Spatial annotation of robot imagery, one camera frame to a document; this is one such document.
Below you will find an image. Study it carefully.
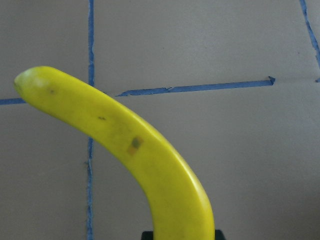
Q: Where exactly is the glossy yellow toy banana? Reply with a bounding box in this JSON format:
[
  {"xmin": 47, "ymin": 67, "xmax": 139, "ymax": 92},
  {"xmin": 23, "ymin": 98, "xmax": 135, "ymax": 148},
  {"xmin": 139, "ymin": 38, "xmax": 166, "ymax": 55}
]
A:
[{"xmin": 13, "ymin": 66, "xmax": 215, "ymax": 240}]

